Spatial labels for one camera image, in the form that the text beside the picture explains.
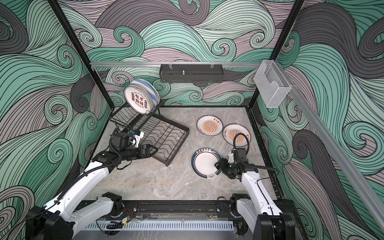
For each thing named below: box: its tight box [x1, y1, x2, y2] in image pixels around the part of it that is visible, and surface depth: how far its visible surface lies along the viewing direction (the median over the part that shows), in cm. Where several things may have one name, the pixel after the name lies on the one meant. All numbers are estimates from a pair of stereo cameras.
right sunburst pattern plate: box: [222, 123, 252, 147], surface depth 106 cm
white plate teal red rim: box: [191, 147, 222, 180], surface depth 89 cm
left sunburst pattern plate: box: [196, 114, 224, 137], surface depth 109 cm
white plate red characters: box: [124, 84, 154, 115], surface depth 87 cm
